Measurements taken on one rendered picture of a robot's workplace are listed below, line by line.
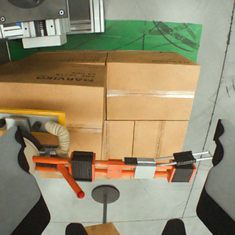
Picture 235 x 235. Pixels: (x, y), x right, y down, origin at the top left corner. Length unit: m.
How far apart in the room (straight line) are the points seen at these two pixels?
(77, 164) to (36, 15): 0.49
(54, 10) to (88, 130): 0.50
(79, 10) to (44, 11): 0.83
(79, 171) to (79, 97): 0.30
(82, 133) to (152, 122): 0.61
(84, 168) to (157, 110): 0.77
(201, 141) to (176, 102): 1.11
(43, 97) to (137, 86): 0.61
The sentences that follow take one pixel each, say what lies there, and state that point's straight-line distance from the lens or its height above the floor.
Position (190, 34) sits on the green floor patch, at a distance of 1.76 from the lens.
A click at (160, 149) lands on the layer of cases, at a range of 1.45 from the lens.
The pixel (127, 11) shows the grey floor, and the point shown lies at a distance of 1.64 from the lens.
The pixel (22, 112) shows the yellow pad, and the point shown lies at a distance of 0.71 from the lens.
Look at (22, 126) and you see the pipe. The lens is 0.71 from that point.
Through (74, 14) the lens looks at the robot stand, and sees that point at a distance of 1.45.
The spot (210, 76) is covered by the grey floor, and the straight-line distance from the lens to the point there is 1.94.
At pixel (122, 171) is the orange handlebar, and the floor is 1.18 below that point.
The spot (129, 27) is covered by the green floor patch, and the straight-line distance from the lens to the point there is 1.63.
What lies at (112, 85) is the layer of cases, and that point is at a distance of 1.15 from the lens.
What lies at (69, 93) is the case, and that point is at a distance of 0.76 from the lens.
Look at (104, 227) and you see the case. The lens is 2.05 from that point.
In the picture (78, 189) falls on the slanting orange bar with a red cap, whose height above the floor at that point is 1.28.
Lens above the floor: 1.63
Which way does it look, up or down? 61 degrees down
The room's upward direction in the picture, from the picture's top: 177 degrees clockwise
